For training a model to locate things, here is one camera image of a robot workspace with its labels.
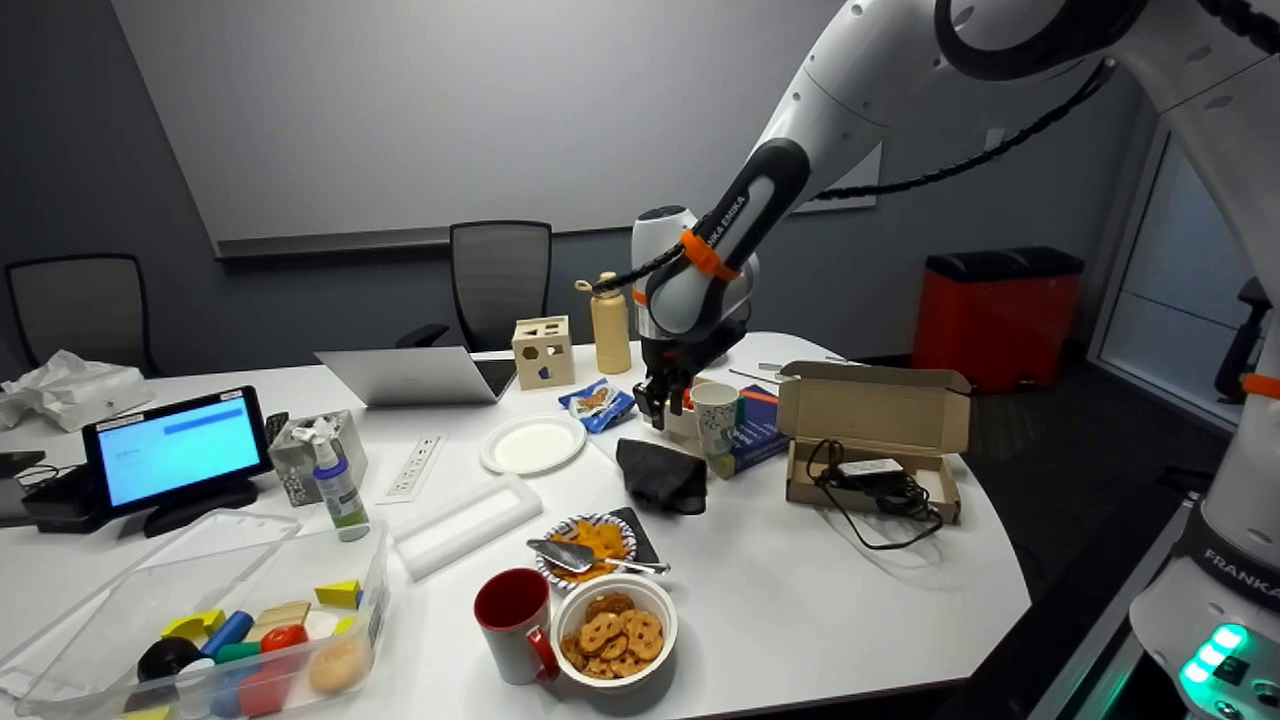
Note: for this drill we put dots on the red mug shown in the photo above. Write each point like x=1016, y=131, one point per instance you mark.
x=513, y=624

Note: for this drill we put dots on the white plastic bag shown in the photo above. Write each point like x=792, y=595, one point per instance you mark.
x=75, y=389

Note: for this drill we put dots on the yellow toy block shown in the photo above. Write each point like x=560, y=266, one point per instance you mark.
x=339, y=595

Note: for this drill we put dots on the blue toy cylinder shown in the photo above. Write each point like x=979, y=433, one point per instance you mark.
x=224, y=635

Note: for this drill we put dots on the wall whiteboard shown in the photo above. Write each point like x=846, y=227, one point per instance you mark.
x=466, y=106

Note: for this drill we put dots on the black power adapter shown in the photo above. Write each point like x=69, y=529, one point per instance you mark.
x=869, y=469

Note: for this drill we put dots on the red toy piece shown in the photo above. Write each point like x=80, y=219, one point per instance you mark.
x=286, y=637

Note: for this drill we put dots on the metal spoon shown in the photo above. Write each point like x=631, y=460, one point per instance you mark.
x=560, y=550

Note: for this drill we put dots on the white power strip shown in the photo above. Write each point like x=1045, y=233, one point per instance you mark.
x=413, y=467

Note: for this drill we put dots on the white paper plate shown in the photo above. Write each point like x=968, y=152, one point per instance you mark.
x=532, y=445

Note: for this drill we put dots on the green toy piece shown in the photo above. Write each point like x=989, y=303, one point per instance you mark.
x=237, y=654

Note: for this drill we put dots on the blue snack packet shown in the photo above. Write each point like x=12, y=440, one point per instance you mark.
x=599, y=405

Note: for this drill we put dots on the white rectangular foam tray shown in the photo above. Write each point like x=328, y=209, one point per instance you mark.
x=466, y=525

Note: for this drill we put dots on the clear plastic toy container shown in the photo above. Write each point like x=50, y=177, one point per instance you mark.
x=360, y=643

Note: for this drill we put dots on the blue book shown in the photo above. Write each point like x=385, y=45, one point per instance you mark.
x=760, y=424

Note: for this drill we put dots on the beige water bottle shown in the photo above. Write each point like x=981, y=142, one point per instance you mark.
x=608, y=334

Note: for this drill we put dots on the open cardboard box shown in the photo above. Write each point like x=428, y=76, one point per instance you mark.
x=874, y=415

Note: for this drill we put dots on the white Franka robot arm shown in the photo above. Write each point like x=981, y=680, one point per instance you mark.
x=852, y=106

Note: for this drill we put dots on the black towel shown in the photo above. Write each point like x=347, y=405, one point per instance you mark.
x=661, y=476

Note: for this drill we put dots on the black toy ball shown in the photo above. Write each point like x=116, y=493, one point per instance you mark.
x=167, y=656

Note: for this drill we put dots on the white bowl of cookies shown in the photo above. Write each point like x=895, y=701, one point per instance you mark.
x=614, y=647

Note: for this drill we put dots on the grey office chair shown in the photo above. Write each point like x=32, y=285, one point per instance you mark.
x=80, y=305
x=502, y=272

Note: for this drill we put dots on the silver laptop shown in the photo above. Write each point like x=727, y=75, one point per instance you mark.
x=406, y=379

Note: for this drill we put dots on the wooden shape sorter cube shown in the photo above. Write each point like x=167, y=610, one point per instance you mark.
x=546, y=353

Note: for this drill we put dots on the patterned paper cup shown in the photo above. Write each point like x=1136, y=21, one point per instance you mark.
x=718, y=433

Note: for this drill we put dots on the white metal stand frame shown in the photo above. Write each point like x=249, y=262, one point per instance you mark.
x=1105, y=600

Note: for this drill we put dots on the small spray bottle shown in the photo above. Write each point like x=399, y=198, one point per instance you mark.
x=340, y=493

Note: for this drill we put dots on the tan toy ball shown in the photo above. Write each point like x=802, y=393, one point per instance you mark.
x=339, y=665

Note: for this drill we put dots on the red bin with black lid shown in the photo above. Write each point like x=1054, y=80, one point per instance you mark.
x=994, y=322

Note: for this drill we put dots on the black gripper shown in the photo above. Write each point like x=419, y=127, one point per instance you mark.
x=680, y=360

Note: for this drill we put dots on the small bowl of orange snacks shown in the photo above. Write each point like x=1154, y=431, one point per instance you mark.
x=605, y=542

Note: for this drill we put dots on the black tablet with blue screen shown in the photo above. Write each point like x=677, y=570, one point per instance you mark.
x=181, y=450

